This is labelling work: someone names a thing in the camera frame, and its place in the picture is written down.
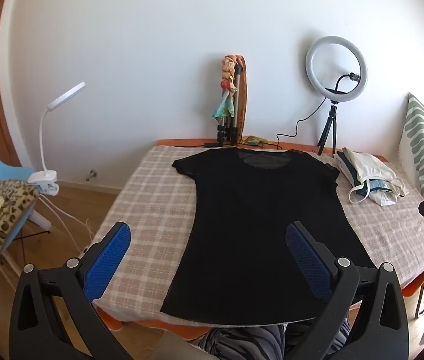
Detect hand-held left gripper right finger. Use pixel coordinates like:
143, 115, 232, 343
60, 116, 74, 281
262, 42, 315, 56
285, 221, 411, 360

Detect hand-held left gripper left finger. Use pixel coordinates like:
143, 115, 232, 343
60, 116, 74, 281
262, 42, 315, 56
8, 222, 134, 360

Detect black t-shirt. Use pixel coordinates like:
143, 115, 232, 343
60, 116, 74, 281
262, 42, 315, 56
172, 148, 381, 325

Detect light blue garment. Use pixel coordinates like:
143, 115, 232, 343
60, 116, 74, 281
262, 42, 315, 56
362, 180, 393, 196

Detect pink plaid blanket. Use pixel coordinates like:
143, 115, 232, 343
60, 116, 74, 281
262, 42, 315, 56
91, 145, 424, 325

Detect orange table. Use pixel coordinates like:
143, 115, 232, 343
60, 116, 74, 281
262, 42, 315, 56
94, 139, 424, 332

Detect person's striped trouser legs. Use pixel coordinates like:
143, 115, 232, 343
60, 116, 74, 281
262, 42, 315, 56
190, 324, 351, 360

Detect green yellow patterned cloth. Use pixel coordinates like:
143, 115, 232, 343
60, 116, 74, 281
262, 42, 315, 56
240, 136, 269, 148

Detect white clip desk lamp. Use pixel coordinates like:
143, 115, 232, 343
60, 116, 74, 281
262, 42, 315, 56
28, 81, 86, 196

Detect orange wooden board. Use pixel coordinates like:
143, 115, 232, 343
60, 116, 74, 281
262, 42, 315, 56
234, 55, 250, 144

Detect silver folded tripod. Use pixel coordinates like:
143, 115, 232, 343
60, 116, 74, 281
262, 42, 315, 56
216, 64, 244, 146

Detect black ring light cable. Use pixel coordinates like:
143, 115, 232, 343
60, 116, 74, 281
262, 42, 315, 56
276, 97, 328, 151

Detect ring light on black tripod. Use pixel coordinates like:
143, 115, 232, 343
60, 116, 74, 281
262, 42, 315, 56
306, 36, 369, 156

